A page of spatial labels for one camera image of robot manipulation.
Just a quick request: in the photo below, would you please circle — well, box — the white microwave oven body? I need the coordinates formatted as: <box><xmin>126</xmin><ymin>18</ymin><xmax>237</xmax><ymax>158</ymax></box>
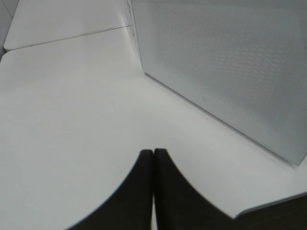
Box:
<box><xmin>126</xmin><ymin>0</ymin><xmax>307</xmax><ymax>166</ymax></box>

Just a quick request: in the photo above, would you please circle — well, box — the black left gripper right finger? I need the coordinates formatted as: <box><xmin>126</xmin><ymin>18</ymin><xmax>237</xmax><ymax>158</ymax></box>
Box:
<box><xmin>153</xmin><ymin>149</ymin><xmax>236</xmax><ymax>230</ymax></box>

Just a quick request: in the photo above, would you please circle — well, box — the white microwave door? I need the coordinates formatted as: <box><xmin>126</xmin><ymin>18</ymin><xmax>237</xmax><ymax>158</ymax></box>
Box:
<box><xmin>131</xmin><ymin>0</ymin><xmax>307</xmax><ymax>166</ymax></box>

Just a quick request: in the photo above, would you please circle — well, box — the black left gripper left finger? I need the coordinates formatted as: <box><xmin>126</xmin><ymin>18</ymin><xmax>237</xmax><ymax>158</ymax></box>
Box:
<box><xmin>70</xmin><ymin>149</ymin><xmax>154</xmax><ymax>230</ymax></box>

